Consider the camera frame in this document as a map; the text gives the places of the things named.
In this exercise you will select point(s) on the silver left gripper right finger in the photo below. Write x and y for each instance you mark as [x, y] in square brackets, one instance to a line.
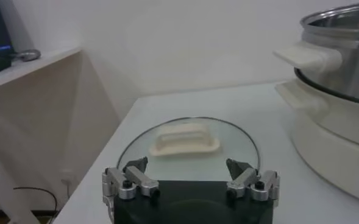
[243, 182]

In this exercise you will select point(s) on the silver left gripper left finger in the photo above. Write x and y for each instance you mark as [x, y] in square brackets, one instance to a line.
[142, 182]

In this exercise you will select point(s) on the perforated steel steamer basket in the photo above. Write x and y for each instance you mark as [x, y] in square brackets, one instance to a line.
[343, 58]

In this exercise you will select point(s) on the cream electric cooker base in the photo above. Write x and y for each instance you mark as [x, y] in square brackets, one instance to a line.
[334, 143]

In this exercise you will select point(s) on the white side table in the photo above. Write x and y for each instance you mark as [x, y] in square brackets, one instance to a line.
[30, 65]

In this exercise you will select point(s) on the white wall socket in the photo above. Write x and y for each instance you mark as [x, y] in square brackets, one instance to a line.
[67, 178]

